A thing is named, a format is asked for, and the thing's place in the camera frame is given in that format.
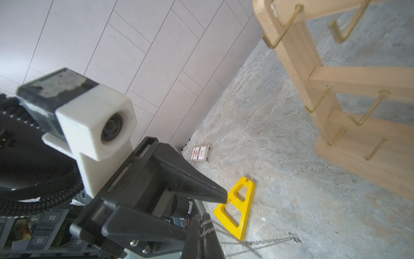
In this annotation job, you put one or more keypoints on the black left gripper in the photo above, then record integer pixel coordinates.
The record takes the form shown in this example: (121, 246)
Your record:
(133, 213)

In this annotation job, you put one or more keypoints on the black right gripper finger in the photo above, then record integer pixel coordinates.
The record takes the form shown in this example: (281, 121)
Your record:
(202, 241)

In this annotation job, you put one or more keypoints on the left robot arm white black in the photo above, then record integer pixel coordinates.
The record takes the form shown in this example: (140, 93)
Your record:
(35, 177)

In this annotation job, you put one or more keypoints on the wooden jewelry display stand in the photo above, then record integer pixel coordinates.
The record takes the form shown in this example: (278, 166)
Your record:
(353, 108)

